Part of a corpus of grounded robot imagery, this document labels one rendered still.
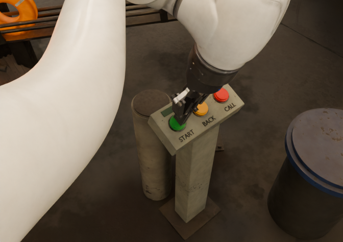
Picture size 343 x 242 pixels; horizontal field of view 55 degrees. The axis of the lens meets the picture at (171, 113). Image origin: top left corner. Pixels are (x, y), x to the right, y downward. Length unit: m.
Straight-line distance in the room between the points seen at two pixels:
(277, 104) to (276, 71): 0.25
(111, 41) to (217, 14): 0.23
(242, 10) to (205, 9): 0.05
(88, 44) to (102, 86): 0.04
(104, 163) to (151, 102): 0.58
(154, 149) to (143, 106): 0.16
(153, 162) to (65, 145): 0.95
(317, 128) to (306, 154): 0.11
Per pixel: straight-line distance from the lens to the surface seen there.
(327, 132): 1.11
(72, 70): 0.20
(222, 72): 0.52
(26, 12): 1.07
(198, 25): 0.47
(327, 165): 1.03
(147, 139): 1.01
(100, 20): 0.26
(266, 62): 1.98
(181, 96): 0.62
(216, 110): 0.85
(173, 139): 0.79
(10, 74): 1.18
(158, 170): 1.16
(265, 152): 1.54
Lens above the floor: 1.22
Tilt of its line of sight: 49 degrees down
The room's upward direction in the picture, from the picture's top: straight up
